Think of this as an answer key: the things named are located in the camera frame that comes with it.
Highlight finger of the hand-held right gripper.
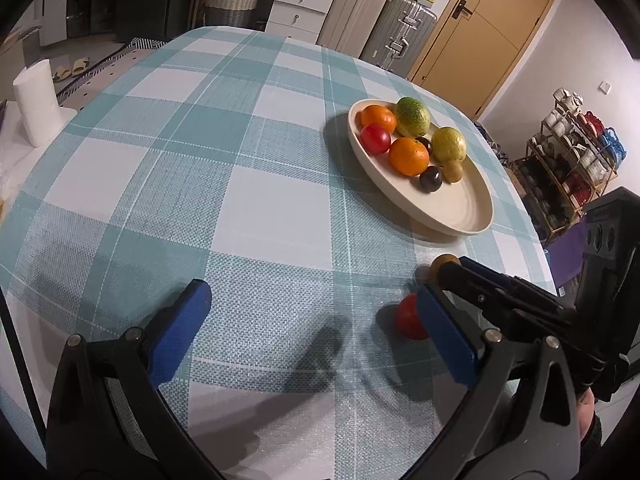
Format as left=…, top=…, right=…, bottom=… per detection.
left=456, top=256, right=582, bottom=322
left=436, top=261, right=592, bottom=357

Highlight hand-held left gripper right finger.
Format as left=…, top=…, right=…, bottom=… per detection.
left=415, top=284, right=583, bottom=480

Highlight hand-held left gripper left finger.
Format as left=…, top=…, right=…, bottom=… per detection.
left=44, top=279, right=226, bottom=480

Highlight red tomato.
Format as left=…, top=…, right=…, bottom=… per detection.
left=396, top=293, right=431, bottom=342
left=360, top=124, right=392, bottom=155

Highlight cream oval plate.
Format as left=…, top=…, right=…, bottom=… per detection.
left=348, top=98, right=495, bottom=237

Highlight orange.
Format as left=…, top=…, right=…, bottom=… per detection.
left=360, top=104, right=398, bottom=133
left=388, top=137, right=431, bottom=177

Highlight person's right hand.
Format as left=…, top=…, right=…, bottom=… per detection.
left=576, top=389, right=598, bottom=443

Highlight purple cloth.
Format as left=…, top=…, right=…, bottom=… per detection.
left=545, top=220, right=593, bottom=296

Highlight wooden shoe rack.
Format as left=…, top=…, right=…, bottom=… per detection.
left=515, top=87, right=628, bottom=241

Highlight rows of racked shoes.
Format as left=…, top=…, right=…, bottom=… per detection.
left=520, top=87, right=628, bottom=231

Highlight teal white checkered tablecloth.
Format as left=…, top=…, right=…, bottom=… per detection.
left=0, top=26, right=558, bottom=480

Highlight green yellow citrus fruit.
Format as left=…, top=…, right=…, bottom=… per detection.
left=394, top=97, right=431, bottom=139

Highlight tan wooden door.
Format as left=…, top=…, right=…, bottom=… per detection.
left=407, top=0, right=561, bottom=121

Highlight white paper towel roll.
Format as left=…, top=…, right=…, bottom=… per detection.
left=12, top=59, right=63, bottom=147

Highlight silver suitcase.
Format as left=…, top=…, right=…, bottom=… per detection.
left=360, top=0, right=438, bottom=72

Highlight striped floor mat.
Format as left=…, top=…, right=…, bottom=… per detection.
left=55, top=37, right=171, bottom=106

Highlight beige suitcase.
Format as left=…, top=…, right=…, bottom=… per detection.
left=317, top=0, right=393, bottom=58

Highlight white dresser with drawers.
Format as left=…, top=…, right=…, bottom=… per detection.
left=187, top=0, right=346, bottom=46

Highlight white tall cabinet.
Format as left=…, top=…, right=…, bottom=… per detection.
left=37, top=0, right=68, bottom=48

